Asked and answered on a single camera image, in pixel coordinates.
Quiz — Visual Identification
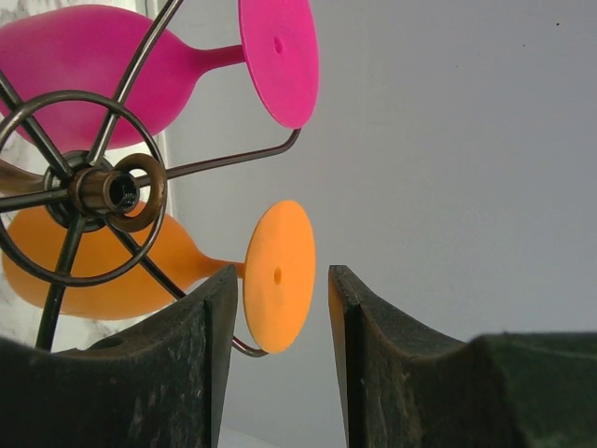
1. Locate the metal wine glass rack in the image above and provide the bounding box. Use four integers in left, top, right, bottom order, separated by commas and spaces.
1, 1, 302, 350

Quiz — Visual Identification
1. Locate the orange wine glass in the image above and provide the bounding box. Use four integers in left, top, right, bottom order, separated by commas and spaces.
7, 200, 316, 353

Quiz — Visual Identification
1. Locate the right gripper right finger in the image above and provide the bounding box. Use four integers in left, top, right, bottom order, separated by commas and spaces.
328, 265, 596, 447

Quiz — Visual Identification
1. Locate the pink wine glass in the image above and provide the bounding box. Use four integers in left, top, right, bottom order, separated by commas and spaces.
1, 1, 320, 134

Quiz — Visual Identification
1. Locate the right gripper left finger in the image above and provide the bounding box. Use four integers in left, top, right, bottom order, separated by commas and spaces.
1, 266, 238, 447

